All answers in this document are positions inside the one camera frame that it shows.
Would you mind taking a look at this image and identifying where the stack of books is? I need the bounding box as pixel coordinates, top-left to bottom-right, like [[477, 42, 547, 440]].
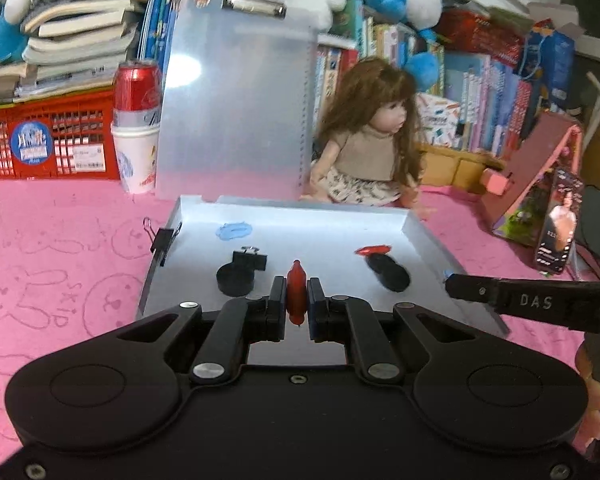
[[0, 0, 176, 106]]

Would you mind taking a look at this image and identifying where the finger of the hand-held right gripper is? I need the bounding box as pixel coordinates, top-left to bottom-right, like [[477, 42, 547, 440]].
[[443, 270, 504, 317]]

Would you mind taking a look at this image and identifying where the grey clipboard storage box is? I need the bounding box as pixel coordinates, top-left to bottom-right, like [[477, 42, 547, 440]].
[[136, 0, 511, 339]]

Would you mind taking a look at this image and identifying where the blue paper bag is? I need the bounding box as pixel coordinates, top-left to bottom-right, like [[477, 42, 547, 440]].
[[519, 18, 576, 116]]

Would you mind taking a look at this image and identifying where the row of blue books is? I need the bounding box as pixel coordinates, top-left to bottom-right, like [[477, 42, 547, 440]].
[[138, 0, 184, 79]]

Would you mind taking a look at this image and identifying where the row of shelf books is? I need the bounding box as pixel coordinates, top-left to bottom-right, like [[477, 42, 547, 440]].
[[312, 0, 544, 159]]

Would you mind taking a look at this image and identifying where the white patterned box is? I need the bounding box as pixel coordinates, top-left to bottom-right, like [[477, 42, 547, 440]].
[[414, 92, 464, 149]]

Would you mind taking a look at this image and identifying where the wooden drawer organizer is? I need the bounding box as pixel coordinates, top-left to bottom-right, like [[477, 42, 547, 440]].
[[417, 142, 506, 194]]

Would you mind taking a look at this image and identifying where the pink phone stand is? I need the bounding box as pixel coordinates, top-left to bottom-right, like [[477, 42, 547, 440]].
[[479, 109, 584, 249]]

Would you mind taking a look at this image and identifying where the red plastic crate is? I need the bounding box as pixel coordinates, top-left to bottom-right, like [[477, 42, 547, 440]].
[[0, 87, 121, 181]]

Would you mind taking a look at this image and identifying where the pink rabbit print towel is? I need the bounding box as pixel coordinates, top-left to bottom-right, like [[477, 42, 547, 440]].
[[0, 177, 600, 461]]

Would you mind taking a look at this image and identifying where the long orange plastic piece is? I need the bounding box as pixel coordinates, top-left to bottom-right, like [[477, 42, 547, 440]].
[[285, 259, 309, 327]]

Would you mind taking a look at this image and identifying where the white paper cup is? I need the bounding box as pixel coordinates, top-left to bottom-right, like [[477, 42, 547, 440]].
[[110, 122, 161, 196]]

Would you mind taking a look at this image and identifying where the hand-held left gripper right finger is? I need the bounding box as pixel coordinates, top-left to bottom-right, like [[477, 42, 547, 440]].
[[307, 277, 482, 386]]

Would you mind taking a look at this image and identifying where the blue bear hair clip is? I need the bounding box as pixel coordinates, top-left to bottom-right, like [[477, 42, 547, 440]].
[[214, 220, 254, 242]]

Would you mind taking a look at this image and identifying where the black binder clip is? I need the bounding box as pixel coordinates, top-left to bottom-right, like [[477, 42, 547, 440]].
[[142, 217, 184, 267], [231, 244, 270, 271]]

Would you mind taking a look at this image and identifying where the black round lid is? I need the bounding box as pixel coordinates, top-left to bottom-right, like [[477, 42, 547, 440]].
[[215, 261, 256, 297]]

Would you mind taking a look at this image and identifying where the brown haired doll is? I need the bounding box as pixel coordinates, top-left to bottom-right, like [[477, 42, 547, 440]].
[[300, 57, 439, 221]]

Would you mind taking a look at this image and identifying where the person's right hand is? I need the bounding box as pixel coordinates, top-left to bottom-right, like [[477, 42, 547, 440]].
[[575, 342, 600, 454]]

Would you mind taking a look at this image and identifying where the smartphone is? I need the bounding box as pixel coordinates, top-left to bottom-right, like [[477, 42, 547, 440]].
[[533, 167, 586, 276]]

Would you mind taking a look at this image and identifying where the black disc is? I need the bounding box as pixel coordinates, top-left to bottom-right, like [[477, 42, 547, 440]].
[[363, 254, 411, 292]]

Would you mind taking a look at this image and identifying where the red drink can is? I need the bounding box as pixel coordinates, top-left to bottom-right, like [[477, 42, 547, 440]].
[[112, 59, 162, 129]]

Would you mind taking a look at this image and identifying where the red mesh basket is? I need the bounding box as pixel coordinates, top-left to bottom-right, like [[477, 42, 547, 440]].
[[437, 7, 531, 69]]

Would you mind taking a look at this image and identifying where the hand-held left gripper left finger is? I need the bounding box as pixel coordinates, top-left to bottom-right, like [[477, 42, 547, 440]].
[[114, 276, 287, 386]]

